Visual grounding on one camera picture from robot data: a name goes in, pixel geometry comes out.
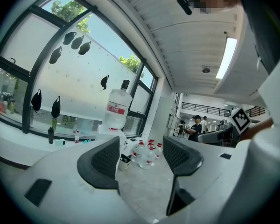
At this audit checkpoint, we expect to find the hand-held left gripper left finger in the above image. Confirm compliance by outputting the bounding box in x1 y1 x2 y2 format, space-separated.
11 136 140 224

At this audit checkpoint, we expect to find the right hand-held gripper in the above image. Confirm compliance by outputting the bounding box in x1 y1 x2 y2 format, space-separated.
197 106 252 148

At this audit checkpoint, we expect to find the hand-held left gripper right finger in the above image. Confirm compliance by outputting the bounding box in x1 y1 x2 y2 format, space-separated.
162 135 250 217

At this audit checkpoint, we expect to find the white water dispenser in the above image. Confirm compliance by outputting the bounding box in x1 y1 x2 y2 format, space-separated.
95 124 129 179

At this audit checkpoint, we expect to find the person's right forearm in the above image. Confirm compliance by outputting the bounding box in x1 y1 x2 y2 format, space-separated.
244 117 275 141

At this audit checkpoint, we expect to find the cluster of clear water jugs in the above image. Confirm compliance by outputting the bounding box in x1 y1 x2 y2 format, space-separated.
130 138 164 170

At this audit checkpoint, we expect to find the large clear water bottle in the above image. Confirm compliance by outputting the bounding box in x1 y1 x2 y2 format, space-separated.
102 79 133 131

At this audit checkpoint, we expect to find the black balcony railing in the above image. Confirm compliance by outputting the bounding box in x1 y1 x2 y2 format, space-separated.
182 102 266 118

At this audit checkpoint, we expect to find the black drink bottle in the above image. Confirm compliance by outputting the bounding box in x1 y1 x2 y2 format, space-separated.
48 126 55 145

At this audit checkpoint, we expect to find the white waste bin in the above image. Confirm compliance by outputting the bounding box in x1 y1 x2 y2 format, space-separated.
118 154 132 172

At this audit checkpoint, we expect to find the long ceiling light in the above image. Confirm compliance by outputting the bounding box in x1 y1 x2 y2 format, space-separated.
215 36 238 80

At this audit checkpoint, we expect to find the black hanging pouch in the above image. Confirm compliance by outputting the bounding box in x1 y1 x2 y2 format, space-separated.
78 41 92 56
100 75 110 91
31 89 42 113
62 31 77 46
48 46 63 64
70 35 85 50
51 96 61 119

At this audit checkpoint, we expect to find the black window frame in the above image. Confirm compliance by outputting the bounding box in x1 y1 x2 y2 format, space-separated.
0 0 159 140

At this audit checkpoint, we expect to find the black head-worn camera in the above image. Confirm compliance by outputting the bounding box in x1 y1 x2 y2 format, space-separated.
176 0 195 16

